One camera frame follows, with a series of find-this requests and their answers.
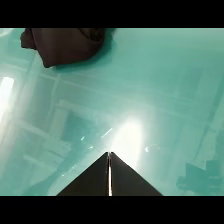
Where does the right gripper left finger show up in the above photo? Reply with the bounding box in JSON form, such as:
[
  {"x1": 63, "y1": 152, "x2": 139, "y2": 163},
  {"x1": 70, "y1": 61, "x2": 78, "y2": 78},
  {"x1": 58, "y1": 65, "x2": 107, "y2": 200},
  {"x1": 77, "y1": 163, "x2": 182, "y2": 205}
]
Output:
[{"x1": 56, "y1": 151, "x2": 110, "y2": 197}]

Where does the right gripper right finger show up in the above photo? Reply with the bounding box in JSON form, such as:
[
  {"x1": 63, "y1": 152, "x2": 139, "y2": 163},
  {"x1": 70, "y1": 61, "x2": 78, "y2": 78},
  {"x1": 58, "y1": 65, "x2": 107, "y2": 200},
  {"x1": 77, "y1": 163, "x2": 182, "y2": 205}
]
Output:
[{"x1": 110, "y1": 151, "x2": 164, "y2": 197}]

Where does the black T-shirt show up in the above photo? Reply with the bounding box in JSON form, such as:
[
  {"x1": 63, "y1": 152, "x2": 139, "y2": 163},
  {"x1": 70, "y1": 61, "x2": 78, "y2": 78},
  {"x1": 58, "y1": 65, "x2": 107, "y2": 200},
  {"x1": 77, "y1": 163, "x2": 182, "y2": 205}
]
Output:
[{"x1": 19, "y1": 27, "x2": 108, "y2": 69}]

